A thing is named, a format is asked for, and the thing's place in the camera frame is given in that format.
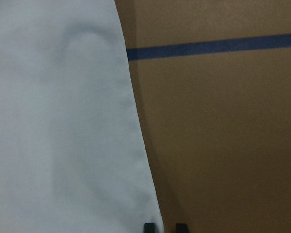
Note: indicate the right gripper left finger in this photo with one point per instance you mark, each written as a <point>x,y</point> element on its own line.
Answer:
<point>149,228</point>

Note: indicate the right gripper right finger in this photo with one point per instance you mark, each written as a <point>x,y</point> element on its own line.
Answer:
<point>182,228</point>

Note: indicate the light blue t-shirt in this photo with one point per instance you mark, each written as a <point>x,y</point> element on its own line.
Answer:
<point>72,155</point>

